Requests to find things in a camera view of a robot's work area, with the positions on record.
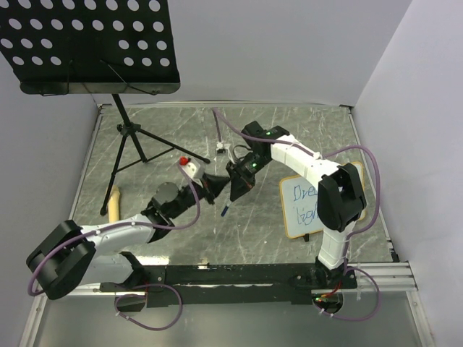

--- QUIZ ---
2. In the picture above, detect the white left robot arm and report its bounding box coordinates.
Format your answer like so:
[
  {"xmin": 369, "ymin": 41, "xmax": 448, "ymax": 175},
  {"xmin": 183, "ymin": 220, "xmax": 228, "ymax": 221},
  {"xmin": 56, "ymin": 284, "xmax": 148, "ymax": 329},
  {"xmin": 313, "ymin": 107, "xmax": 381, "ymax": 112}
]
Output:
[{"xmin": 26, "ymin": 173, "xmax": 230, "ymax": 300}]

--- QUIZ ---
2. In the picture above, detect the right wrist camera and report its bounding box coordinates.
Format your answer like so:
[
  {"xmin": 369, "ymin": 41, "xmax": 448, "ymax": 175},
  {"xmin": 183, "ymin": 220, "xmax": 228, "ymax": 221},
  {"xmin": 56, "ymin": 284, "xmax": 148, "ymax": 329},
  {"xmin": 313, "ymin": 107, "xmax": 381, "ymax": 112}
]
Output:
[{"xmin": 216, "ymin": 142, "xmax": 231, "ymax": 155}]

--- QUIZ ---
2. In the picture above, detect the yellow framed small whiteboard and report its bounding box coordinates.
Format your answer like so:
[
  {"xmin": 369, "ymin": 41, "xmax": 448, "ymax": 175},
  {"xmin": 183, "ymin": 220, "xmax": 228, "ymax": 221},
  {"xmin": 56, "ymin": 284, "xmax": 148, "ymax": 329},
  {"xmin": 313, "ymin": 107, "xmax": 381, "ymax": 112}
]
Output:
[{"xmin": 278, "ymin": 160, "xmax": 367, "ymax": 239}]

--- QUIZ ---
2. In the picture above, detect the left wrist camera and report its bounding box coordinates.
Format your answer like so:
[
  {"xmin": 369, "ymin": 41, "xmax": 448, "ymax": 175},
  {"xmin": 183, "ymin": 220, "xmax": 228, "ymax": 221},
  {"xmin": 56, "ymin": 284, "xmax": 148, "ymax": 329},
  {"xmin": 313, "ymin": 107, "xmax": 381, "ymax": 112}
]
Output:
[{"xmin": 179, "ymin": 156, "xmax": 205, "ymax": 185}]

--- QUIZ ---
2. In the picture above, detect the aluminium rail frame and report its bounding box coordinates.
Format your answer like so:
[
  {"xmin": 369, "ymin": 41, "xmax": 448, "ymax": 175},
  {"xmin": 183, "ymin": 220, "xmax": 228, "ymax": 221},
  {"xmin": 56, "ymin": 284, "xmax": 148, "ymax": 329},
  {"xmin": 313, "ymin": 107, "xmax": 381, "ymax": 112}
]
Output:
[{"xmin": 26, "ymin": 104, "xmax": 434, "ymax": 346}]

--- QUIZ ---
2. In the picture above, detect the wooden rolling pin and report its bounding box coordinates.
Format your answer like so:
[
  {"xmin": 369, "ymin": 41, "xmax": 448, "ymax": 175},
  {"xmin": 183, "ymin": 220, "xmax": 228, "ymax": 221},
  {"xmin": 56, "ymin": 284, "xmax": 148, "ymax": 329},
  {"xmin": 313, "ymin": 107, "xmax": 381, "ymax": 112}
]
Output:
[{"xmin": 107, "ymin": 186, "xmax": 120, "ymax": 223}]

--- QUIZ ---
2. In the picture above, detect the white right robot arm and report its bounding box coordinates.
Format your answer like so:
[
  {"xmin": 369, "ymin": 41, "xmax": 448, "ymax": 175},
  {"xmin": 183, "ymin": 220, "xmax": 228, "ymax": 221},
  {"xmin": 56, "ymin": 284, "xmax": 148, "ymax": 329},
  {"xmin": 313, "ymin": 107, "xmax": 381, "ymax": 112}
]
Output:
[{"xmin": 226, "ymin": 121, "xmax": 367, "ymax": 288}]

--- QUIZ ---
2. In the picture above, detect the black perforated music stand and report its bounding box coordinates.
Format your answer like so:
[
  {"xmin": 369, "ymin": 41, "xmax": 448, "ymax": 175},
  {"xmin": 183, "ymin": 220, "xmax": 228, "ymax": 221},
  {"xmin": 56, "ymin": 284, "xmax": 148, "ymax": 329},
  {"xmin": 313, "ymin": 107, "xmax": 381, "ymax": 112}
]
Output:
[{"xmin": 0, "ymin": 0, "xmax": 211, "ymax": 214}]

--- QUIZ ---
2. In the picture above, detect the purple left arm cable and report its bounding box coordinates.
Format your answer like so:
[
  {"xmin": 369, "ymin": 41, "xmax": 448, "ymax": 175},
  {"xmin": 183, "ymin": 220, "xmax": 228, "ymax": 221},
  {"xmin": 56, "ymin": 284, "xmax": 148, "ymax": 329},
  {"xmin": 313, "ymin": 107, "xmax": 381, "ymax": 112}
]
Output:
[{"xmin": 27, "ymin": 162, "xmax": 203, "ymax": 330}]

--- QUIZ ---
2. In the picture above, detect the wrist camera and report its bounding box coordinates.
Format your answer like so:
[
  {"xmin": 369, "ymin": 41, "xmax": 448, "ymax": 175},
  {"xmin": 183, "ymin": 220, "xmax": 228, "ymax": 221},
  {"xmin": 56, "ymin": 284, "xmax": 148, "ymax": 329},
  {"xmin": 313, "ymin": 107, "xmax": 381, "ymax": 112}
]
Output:
[
  {"xmin": 179, "ymin": 156, "xmax": 205, "ymax": 185},
  {"xmin": 216, "ymin": 142, "xmax": 231, "ymax": 155}
]

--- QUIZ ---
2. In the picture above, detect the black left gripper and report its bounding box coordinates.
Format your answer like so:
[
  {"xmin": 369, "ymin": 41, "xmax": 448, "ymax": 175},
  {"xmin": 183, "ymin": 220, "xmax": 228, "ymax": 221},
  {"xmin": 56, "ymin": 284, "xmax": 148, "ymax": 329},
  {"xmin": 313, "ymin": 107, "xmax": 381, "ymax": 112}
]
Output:
[{"xmin": 169, "ymin": 171, "xmax": 230, "ymax": 219}]

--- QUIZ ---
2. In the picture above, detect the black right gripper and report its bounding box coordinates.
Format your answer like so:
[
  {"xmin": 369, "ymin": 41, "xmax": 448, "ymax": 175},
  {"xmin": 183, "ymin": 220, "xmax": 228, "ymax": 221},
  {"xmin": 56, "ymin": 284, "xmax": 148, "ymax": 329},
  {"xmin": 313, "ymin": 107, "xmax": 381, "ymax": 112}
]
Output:
[{"xmin": 226, "ymin": 152, "xmax": 271, "ymax": 202}]

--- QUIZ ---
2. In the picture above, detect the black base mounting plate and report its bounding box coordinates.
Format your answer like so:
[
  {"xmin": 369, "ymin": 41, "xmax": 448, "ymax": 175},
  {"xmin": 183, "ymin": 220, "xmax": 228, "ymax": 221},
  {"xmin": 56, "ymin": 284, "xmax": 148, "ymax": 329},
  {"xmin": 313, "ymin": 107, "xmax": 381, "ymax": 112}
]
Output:
[{"xmin": 100, "ymin": 263, "xmax": 357, "ymax": 308}]

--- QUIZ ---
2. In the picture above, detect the blue marker cap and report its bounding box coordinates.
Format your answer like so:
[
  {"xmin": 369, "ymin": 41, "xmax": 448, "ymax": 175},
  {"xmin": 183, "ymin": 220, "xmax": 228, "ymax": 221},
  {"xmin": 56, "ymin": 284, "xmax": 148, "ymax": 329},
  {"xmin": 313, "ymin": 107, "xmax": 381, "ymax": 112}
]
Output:
[{"xmin": 221, "ymin": 206, "xmax": 229, "ymax": 217}]

